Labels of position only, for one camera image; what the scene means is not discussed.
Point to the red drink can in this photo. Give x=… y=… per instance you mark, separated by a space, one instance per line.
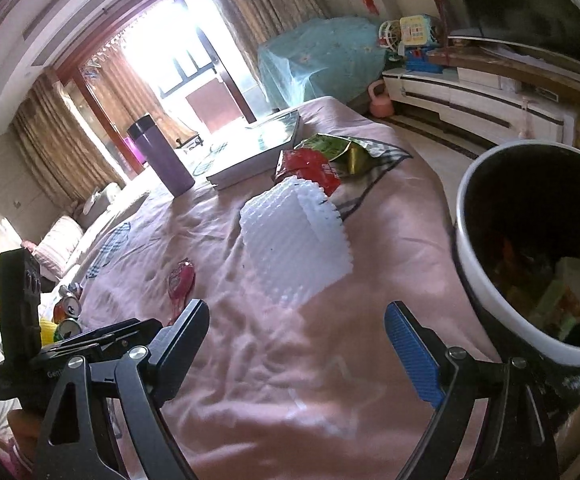
x=65 y=310

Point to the grey cushion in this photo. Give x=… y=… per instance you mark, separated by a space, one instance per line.
x=101 y=202

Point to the purple thermos bottle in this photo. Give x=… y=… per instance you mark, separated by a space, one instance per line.
x=165 y=160

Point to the green gold snack packet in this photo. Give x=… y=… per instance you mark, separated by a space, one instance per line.
x=340 y=150

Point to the pink kettlebell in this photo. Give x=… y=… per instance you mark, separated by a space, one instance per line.
x=381 y=105

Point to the red snack packet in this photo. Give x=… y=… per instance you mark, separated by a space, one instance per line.
x=305 y=162

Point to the light sofa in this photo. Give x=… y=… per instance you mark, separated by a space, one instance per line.
x=95 y=232

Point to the colourful plastic toy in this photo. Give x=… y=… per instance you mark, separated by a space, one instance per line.
x=415 y=32

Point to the yellow foam net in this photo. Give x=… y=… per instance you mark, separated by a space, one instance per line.
x=47 y=332

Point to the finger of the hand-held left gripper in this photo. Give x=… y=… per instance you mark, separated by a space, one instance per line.
x=60 y=351
x=120 y=332

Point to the teal cloth cover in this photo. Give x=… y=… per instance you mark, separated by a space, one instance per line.
x=320 y=55

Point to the magenta box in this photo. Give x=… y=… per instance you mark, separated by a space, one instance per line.
x=132 y=152

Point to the brown patterned curtain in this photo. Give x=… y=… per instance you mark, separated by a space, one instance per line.
x=55 y=140
x=265 y=0
x=120 y=90

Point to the pink striped pillow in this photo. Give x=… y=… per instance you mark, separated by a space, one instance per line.
x=60 y=240

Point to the white bin with black bag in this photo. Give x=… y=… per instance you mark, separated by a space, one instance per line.
x=470 y=240

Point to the white television cabinet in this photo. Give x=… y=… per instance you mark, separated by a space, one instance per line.
x=445 y=95

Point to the small black stand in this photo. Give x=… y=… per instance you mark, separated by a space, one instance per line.
x=190 y=141

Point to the white foam sheet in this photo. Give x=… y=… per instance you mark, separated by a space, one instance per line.
x=280 y=230

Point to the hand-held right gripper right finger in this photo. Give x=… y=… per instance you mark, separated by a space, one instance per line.
x=410 y=345

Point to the pink snack packet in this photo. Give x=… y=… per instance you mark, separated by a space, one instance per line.
x=179 y=280

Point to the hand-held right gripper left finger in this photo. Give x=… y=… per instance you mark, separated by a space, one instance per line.
x=180 y=340

